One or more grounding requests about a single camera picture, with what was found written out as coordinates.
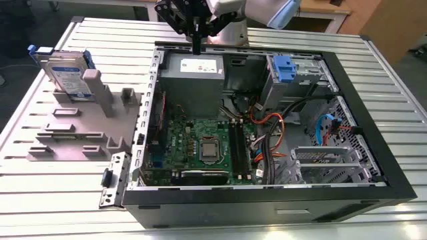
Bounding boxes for grey power supply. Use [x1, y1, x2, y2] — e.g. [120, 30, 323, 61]
[156, 53, 226, 121]

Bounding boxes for black graphics card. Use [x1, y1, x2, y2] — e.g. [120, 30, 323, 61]
[171, 169, 231, 186]

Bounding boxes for yellow and black power wires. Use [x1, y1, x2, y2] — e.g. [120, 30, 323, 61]
[219, 104, 250, 121]

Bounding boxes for wooden desk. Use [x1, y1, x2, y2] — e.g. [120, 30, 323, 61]
[292, 0, 354, 35]

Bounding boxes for hard disk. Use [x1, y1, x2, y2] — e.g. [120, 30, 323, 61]
[28, 44, 98, 102]

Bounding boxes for black PC case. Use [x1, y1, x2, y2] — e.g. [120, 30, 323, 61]
[98, 41, 419, 230]

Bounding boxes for green motherboard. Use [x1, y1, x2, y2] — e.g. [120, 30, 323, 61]
[142, 118, 264, 187]

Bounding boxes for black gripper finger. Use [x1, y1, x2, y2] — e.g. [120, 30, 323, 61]
[154, 0, 199, 55]
[196, 12, 240, 55]

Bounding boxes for CPU socket with metal cover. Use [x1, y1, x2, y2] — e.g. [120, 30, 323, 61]
[198, 135, 226, 166]

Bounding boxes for silver CPU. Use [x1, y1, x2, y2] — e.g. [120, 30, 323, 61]
[200, 143, 220, 157]

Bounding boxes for orange wire bundle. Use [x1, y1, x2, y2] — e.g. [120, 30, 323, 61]
[250, 112, 288, 163]

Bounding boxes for black RAM slot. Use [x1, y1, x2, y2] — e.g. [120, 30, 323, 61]
[228, 118, 243, 180]
[236, 118, 254, 181]

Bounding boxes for blue data wire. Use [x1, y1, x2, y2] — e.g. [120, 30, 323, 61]
[314, 112, 342, 148]

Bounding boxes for silver disk bay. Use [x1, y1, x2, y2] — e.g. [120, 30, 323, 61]
[290, 146, 382, 185]

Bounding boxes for blue plastic drive latch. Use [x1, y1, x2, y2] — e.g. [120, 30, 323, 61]
[271, 55, 298, 83]

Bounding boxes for grey parts rack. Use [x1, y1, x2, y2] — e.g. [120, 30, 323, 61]
[26, 69, 143, 162]

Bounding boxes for silver optical drive cage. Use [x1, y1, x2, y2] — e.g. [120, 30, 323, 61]
[259, 52, 339, 111]

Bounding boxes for white metal desk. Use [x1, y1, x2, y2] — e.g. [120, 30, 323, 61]
[64, 0, 160, 23]

